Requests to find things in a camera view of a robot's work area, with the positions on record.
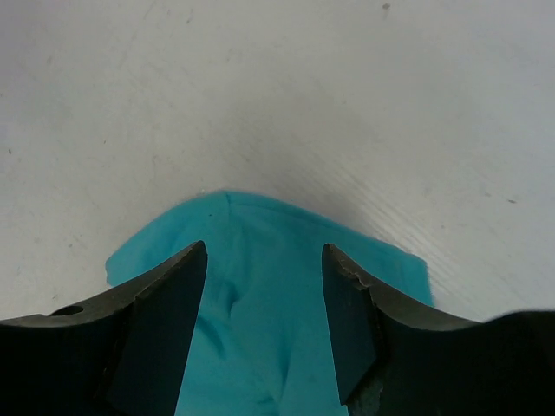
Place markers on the teal t shirt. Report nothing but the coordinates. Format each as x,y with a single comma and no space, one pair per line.
261,343

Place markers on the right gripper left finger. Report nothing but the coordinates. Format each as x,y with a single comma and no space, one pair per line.
122,352

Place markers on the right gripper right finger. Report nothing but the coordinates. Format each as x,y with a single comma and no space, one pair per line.
394,355

